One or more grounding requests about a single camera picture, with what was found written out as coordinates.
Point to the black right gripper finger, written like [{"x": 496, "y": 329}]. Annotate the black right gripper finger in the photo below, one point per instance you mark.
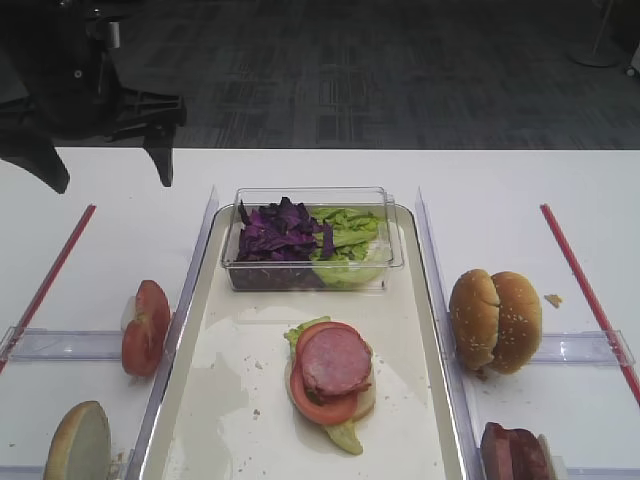
[{"x": 158, "y": 143}]

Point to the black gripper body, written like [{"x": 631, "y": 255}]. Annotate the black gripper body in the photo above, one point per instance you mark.
[{"x": 61, "y": 52}]

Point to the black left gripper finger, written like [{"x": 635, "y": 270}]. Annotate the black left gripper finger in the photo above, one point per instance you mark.
[{"x": 35, "y": 154}]

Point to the upright tomato slices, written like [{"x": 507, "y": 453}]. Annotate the upright tomato slices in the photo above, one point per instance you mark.
[{"x": 144, "y": 337}]

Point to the green lettuce in container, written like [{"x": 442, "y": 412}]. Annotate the green lettuce in container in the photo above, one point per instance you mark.
[{"x": 356, "y": 246}]

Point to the tomato slice on sandwich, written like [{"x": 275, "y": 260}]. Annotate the tomato slice on sandwich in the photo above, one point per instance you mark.
[{"x": 330, "y": 367}]

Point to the lettuce leaf under sandwich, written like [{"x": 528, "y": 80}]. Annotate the lettuce leaf under sandwich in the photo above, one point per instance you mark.
[{"x": 344, "y": 437}]

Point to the bread crumb piece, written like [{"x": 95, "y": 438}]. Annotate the bread crumb piece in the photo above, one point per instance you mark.
[{"x": 554, "y": 300}]

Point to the stacked meat slices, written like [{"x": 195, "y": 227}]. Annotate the stacked meat slices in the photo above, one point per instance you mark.
[{"x": 512, "y": 454}]

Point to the left red strip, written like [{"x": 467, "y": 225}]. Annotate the left red strip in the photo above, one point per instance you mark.
[{"x": 50, "y": 280}]

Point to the red strip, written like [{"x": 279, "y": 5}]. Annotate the red strip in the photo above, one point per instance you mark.
[
  {"x": 50, "y": 280},
  {"x": 585, "y": 285}
]

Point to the purple cabbage pile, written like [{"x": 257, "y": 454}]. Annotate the purple cabbage pile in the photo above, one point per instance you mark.
[{"x": 283, "y": 232}]

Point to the left clear acrylic divider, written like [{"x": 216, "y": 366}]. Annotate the left clear acrylic divider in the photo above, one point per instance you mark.
[{"x": 140, "y": 463}]

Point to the clear acrylic divider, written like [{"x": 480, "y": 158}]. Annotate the clear acrylic divider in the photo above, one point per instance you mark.
[
  {"x": 469, "y": 459},
  {"x": 140, "y": 463}
]

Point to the white onion slice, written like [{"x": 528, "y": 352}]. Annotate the white onion slice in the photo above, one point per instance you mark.
[{"x": 129, "y": 313}]

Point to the clear plastic container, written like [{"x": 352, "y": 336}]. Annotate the clear plastic container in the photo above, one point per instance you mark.
[{"x": 299, "y": 275}]

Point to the left clear cross divider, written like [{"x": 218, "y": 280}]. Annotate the left clear cross divider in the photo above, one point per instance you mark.
[{"x": 39, "y": 345}]

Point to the clear cross divider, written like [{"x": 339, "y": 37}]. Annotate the clear cross divider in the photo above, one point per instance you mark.
[
  {"x": 597, "y": 348},
  {"x": 39, "y": 345}
]

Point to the white serving tray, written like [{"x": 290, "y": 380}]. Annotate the white serving tray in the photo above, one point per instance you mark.
[{"x": 226, "y": 413}]

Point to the ham slice on sandwich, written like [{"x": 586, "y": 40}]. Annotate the ham slice on sandwich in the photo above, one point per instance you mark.
[{"x": 335, "y": 360}]

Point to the bun half lower left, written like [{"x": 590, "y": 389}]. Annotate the bun half lower left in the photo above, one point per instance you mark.
[{"x": 81, "y": 446}]

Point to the bottom bun slice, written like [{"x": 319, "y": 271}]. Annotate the bottom bun slice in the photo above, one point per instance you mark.
[{"x": 365, "y": 400}]

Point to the left sesame bun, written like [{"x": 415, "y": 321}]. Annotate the left sesame bun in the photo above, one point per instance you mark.
[{"x": 474, "y": 311}]

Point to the sesame bun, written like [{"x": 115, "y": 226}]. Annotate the sesame bun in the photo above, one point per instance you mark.
[
  {"x": 519, "y": 323},
  {"x": 474, "y": 311}
]

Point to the right sesame bun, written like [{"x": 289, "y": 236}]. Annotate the right sesame bun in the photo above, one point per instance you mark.
[{"x": 519, "y": 323}]

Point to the right clear acrylic divider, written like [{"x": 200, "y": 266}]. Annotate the right clear acrylic divider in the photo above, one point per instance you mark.
[{"x": 469, "y": 459}]

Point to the right clear cross divider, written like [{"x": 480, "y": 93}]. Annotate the right clear cross divider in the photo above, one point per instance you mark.
[{"x": 597, "y": 348}]

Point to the right red strip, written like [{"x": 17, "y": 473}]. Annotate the right red strip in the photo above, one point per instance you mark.
[{"x": 585, "y": 285}]

